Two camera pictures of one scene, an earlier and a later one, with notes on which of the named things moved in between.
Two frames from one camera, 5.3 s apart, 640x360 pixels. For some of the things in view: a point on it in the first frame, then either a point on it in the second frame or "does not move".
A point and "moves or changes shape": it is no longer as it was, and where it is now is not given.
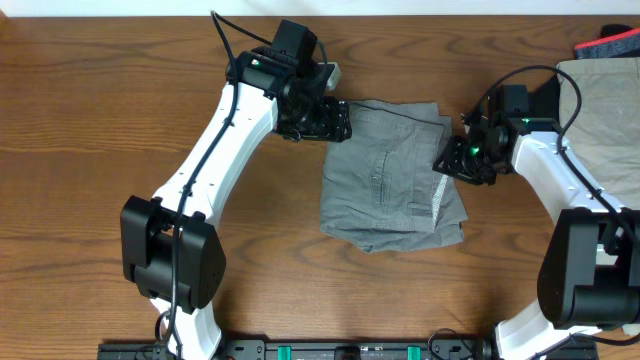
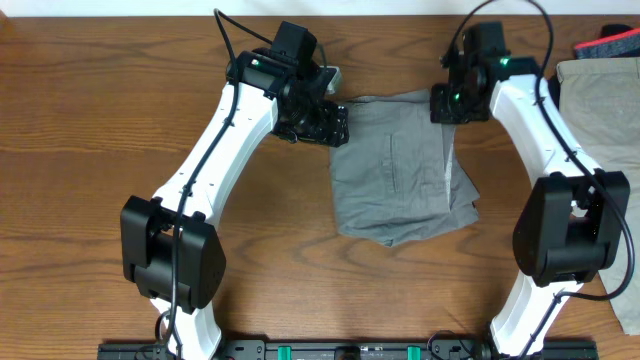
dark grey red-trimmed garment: [615, 42] does not move
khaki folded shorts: [604, 133] does not move
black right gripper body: [472, 161] → [454, 104]
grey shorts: [380, 191] moves or changes shape
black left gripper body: [315, 120] does not move
